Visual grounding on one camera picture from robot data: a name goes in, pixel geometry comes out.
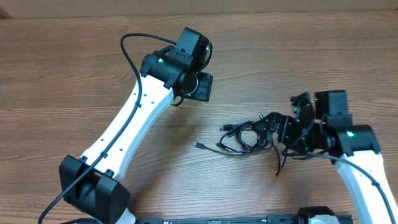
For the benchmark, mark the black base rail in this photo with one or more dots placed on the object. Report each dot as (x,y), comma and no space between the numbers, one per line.
(305,215)

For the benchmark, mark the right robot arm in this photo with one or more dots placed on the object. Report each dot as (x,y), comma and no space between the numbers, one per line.
(323,128)

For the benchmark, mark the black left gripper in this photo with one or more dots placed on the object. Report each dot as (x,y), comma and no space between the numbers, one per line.
(203,93)

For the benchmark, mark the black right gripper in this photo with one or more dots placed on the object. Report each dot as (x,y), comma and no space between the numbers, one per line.
(272,122)

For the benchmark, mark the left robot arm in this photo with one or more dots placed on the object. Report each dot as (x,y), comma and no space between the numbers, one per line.
(92,182)

